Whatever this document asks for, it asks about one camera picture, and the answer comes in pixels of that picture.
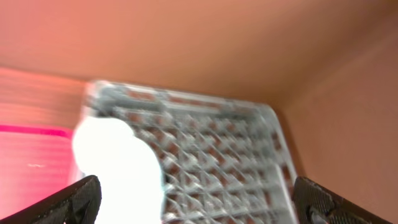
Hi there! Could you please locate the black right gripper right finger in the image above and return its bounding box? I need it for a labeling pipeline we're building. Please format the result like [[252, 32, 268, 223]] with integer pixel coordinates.
[[292, 177, 391, 224]]

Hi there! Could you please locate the white plastic spoon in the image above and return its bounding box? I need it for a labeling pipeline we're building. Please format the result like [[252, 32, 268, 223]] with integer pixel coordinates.
[[72, 116, 164, 223]]

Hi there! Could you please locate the grey dishwasher rack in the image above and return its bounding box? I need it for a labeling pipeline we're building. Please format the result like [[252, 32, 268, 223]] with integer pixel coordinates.
[[82, 80, 298, 223]]

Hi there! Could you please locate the red serving tray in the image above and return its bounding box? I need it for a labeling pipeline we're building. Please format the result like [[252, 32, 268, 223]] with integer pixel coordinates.
[[1, 124, 82, 218]]

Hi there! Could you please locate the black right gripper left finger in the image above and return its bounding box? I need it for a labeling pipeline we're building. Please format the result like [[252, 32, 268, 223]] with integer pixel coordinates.
[[1, 175, 101, 224]]

